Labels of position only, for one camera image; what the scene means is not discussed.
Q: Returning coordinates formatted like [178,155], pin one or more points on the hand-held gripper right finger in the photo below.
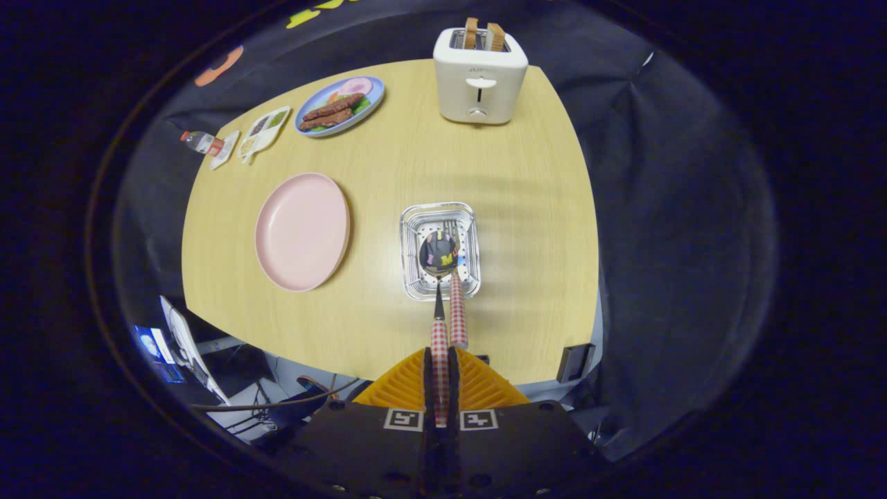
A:
[453,388]

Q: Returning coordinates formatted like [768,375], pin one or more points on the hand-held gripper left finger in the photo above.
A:
[427,388]

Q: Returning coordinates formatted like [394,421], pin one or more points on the perforated metal basket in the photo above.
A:
[416,284]

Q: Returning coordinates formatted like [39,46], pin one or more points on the small black box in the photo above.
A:
[574,362]

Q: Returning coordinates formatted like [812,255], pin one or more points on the pink plate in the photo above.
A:
[301,232]

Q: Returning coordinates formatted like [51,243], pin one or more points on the white stand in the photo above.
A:
[190,346]

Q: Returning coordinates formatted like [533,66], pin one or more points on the lit laptop screen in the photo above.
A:
[156,353]

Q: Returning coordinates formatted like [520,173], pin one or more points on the brown sausage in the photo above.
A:
[332,106]
[326,120]

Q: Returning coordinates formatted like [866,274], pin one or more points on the green lettuce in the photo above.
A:
[361,105]

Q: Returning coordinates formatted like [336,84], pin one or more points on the white toaster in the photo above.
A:
[478,93]

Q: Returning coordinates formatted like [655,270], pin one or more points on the blue plate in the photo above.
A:
[374,93]

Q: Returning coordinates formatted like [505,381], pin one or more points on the white divided condiment tray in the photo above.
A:
[263,135]

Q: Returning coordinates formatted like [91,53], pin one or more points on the pink ham slice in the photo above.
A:
[356,86]

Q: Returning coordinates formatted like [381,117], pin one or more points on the white square coaster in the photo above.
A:
[225,152]

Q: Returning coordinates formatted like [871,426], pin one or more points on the clear water bottle red label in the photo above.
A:
[201,142]

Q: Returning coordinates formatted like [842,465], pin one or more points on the toast slice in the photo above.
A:
[495,37]
[471,33]

